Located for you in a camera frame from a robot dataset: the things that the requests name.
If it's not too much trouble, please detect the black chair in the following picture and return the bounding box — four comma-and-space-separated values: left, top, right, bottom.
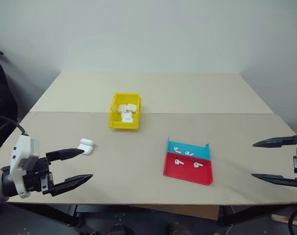
0, 48, 19, 159

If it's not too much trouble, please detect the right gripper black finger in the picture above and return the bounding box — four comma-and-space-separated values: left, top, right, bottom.
251, 173, 297, 189
252, 135, 297, 148

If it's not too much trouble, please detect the white earbud case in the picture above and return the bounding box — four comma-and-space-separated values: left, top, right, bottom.
77, 138, 95, 156

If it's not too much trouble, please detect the yellow plastic bin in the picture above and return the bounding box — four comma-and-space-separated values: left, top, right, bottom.
108, 92, 142, 131

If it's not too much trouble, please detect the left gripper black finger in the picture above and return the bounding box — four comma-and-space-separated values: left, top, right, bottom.
46, 147, 86, 163
50, 173, 94, 197

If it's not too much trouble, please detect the light wooden bar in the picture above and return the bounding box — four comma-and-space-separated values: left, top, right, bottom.
271, 212, 297, 224

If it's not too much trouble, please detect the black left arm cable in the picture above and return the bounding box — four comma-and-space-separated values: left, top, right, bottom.
0, 114, 29, 138

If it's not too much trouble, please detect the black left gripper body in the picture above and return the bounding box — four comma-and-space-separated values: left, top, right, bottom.
23, 156, 55, 196

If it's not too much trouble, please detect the red plastic tray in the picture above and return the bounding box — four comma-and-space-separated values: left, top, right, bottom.
162, 152, 214, 186

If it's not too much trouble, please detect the blue plastic tray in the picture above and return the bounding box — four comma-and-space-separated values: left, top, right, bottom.
166, 136, 211, 161

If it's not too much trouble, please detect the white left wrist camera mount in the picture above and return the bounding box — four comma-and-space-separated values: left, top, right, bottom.
9, 134, 41, 199

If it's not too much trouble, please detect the dark rounded shape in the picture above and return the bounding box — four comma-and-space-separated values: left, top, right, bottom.
108, 223, 132, 235
168, 221, 191, 235

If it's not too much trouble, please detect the black metal table leg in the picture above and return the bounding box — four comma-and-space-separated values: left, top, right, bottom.
217, 204, 297, 227
8, 203, 85, 228

